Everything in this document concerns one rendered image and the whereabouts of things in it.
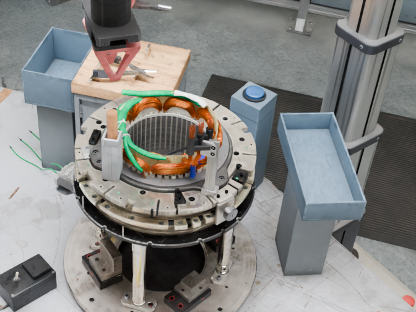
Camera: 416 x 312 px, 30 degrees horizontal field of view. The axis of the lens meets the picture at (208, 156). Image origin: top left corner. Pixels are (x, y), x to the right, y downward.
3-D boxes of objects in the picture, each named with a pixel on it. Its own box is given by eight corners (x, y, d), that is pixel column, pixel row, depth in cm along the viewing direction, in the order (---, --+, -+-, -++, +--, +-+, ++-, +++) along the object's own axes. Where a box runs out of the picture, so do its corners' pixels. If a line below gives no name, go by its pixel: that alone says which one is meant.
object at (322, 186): (337, 303, 153) (366, 202, 134) (283, 306, 152) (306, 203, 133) (310, 212, 172) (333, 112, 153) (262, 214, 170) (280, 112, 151)
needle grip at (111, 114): (108, 144, 125) (108, 116, 121) (106, 137, 126) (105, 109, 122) (118, 143, 125) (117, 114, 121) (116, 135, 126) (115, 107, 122)
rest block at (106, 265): (108, 254, 153) (108, 236, 150) (122, 273, 150) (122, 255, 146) (88, 262, 151) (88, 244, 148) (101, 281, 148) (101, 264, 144)
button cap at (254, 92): (257, 102, 158) (257, 98, 157) (241, 95, 160) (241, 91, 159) (267, 93, 161) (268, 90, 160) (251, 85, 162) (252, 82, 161)
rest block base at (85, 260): (104, 252, 156) (104, 246, 155) (123, 280, 151) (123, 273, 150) (81, 262, 154) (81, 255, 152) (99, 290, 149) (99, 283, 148)
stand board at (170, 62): (71, 92, 155) (70, 83, 153) (101, 42, 169) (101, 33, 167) (168, 111, 153) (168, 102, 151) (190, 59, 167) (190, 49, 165)
